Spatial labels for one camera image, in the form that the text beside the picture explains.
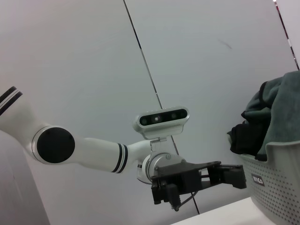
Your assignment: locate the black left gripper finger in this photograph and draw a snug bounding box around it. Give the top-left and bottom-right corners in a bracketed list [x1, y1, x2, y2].
[207, 165, 248, 190]

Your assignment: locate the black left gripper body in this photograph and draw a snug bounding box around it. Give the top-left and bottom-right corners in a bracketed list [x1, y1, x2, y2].
[150, 160, 222, 205]

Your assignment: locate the green and yellow towel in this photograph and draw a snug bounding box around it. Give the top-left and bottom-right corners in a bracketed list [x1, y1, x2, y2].
[241, 70, 300, 162]

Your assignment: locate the grey perforated storage basket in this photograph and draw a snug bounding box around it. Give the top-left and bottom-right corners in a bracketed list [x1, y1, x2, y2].
[239, 140, 300, 225]

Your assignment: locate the black cloth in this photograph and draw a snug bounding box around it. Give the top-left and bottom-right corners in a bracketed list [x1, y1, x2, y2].
[226, 121, 269, 162]

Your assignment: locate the red white striped strip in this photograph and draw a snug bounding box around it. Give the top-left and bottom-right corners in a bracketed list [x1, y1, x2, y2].
[274, 0, 300, 71]

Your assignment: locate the thin left gripper cable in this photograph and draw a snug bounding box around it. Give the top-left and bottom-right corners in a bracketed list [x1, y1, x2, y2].
[167, 184, 198, 211]

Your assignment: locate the clear left camera bracket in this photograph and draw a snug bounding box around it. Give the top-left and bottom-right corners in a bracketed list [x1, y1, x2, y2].
[149, 136, 174, 157]

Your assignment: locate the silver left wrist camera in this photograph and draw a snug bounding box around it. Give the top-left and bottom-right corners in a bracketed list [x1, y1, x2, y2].
[133, 106, 189, 139]

